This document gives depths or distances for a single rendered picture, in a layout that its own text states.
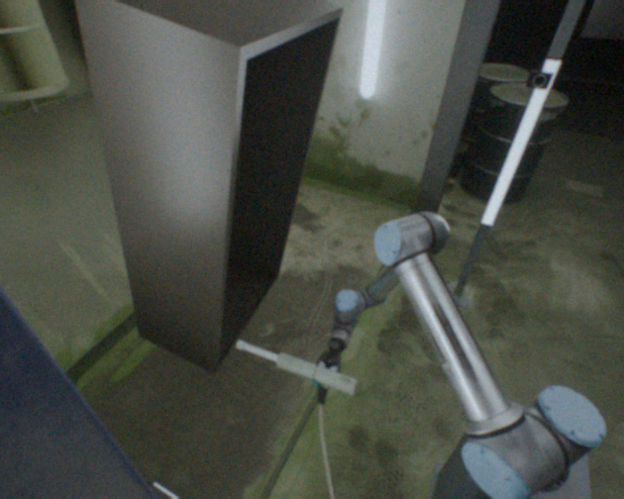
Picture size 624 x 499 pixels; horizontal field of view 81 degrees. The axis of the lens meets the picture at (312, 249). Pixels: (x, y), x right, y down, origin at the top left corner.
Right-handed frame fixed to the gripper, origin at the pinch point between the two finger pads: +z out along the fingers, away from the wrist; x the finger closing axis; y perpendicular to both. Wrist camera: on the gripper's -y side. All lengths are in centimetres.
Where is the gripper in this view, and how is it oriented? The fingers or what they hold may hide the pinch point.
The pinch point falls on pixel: (322, 381)
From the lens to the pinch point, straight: 147.4
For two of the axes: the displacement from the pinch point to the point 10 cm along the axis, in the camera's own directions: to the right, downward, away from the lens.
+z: -3.3, 5.8, -7.4
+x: -9.4, -2.7, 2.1
